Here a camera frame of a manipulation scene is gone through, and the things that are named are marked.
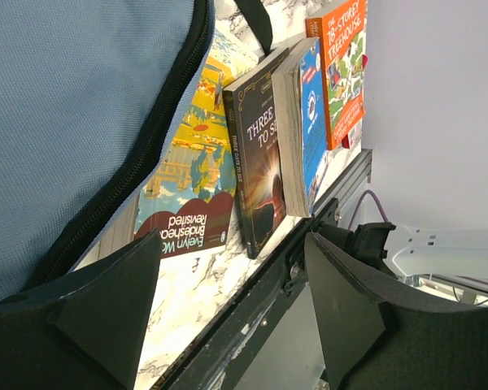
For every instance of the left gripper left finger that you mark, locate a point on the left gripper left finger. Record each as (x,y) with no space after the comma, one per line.
(84,330)

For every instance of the orange Treehouse book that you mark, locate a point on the orange Treehouse book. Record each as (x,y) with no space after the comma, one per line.
(340,27)

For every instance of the blue paperback book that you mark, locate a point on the blue paperback book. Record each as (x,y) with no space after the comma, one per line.
(299,95)

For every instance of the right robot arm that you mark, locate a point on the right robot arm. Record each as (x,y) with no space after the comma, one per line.
(458,258)

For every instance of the aluminium frame rail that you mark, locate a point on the aluminium frame rail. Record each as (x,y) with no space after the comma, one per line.
(354,171)

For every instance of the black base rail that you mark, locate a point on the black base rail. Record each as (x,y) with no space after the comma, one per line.
(221,354)

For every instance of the dark Three Days book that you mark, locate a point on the dark Three Days book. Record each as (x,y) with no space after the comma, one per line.
(249,107)

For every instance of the blue backpack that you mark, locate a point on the blue backpack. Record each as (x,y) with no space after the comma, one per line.
(78,79)

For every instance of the yellow Brideshead Revisited book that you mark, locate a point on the yellow Brideshead Revisited book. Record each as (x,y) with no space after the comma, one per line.
(189,199)

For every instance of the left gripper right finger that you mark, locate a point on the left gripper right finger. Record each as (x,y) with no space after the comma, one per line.
(378,333)

